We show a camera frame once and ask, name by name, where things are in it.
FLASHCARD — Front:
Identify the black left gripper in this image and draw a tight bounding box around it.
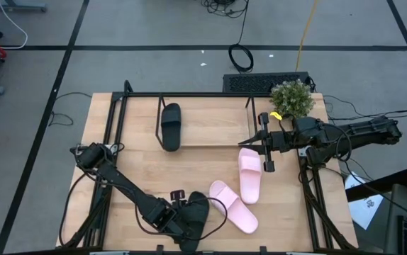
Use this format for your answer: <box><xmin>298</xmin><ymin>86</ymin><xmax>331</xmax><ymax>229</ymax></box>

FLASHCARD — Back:
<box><xmin>147</xmin><ymin>189</ymin><xmax>191</xmax><ymax>253</ymax></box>

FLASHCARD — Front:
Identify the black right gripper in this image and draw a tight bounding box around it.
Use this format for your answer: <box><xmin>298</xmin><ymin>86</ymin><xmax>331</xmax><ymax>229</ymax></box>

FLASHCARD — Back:
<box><xmin>238</xmin><ymin>112</ymin><xmax>297</xmax><ymax>174</ymax></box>

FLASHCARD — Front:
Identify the black foam slide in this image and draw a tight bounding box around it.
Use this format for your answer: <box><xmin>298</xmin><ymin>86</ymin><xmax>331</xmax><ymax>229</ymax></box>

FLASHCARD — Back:
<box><xmin>177</xmin><ymin>191</ymin><xmax>211</xmax><ymax>254</ymax></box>
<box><xmin>160</xmin><ymin>103</ymin><xmax>183</xmax><ymax>153</ymax></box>

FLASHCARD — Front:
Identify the pink foam slide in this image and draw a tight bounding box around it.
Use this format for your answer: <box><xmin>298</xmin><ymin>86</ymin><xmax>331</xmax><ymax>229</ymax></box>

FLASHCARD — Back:
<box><xmin>238</xmin><ymin>147</ymin><xmax>263</xmax><ymax>205</ymax></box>
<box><xmin>208</xmin><ymin>180</ymin><xmax>260</xmax><ymax>235</ymax></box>

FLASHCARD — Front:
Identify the black framed wooden shelf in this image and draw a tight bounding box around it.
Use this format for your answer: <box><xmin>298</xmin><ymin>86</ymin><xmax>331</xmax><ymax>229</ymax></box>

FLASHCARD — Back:
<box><xmin>155</xmin><ymin>93</ymin><xmax>261</xmax><ymax>152</ymax></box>

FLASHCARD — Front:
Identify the green potted plant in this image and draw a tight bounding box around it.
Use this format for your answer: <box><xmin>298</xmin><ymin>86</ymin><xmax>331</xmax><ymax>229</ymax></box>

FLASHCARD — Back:
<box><xmin>269</xmin><ymin>79</ymin><xmax>316</xmax><ymax>120</ymax></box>

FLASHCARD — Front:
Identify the white paper sheet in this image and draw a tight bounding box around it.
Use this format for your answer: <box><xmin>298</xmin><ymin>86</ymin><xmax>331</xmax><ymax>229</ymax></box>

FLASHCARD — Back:
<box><xmin>344</xmin><ymin>172</ymin><xmax>385</xmax><ymax>231</ymax></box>

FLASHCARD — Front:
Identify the grey desk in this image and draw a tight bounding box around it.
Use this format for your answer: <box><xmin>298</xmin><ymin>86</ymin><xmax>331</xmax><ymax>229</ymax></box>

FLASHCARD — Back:
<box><xmin>384</xmin><ymin>183</ymin><xmax>407</xmax><ymax>255</ymax></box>

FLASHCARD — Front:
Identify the black aluminium rig frame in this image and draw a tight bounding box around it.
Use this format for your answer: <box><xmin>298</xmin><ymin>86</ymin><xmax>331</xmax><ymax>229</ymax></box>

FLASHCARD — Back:
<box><xmin>57</xmin><ymin>79</ymin><xmax>359</xmax><ymax>254</ymax></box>

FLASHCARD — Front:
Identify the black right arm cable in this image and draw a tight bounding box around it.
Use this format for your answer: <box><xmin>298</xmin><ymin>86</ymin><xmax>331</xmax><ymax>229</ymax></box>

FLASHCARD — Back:
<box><xmin>334</xmin><ymin>123</ymin><xmax>353</xmax><ymax>163</ymax></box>

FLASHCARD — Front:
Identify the black hanging power cable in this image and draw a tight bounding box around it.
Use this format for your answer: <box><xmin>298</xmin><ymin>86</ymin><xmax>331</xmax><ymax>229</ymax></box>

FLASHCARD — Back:
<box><xmin>228</xmin><ymin>0</ymin><xmax>255</xmax><ymax>74</ymax></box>

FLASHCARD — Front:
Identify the black floor cable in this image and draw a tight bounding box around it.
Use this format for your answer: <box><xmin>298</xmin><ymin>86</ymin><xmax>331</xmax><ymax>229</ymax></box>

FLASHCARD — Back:
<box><xmin>323</xmin><ymin>94</ymin><xmax>407</xmax><ymax>123</ymax></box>
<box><xmin>48</xmin><ymin>91</ymin><xmax>93</xmax><ymax>128</ymax></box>

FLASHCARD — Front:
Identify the yellow cable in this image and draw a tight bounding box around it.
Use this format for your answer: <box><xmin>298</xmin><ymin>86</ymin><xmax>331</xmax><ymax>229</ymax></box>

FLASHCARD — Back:
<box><xmin>294</xmin><ymin>0</ymin><xmax>320</xmax><ymax>72</ymax></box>

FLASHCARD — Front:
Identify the black cable bundle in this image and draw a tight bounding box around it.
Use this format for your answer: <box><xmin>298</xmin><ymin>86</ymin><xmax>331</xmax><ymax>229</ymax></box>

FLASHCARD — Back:
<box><xmin>199</xmin><ymin>0</ymin><xmax>250</xmax><ymax>19</ymax></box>

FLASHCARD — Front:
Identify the white cable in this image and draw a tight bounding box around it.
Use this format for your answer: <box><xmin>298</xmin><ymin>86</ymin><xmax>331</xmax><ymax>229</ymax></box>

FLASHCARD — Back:
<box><xmin>0</xmin><ymin>0</ymin><xmax>29</xmax><ymax>50</ymax></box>

